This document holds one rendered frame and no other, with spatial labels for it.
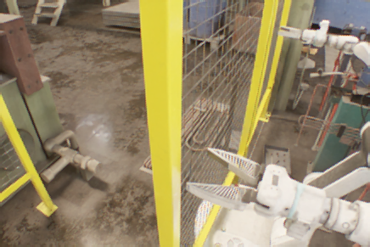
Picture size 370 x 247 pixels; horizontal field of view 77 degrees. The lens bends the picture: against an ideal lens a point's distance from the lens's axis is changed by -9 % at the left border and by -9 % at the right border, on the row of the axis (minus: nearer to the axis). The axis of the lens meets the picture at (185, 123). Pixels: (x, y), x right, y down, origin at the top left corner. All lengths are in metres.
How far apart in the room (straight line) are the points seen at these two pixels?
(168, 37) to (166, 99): 0.11
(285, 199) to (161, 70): 0.31
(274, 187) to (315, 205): 0.08
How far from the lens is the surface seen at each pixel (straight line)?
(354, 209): 0.53
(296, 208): 0.49
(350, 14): 7.42
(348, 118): 2.26
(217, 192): 0.48
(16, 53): 2.12
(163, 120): 0.46
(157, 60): 0.41
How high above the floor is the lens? 1.72
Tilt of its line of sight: 37 degrees down
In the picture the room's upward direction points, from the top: 1 degrees clockwise
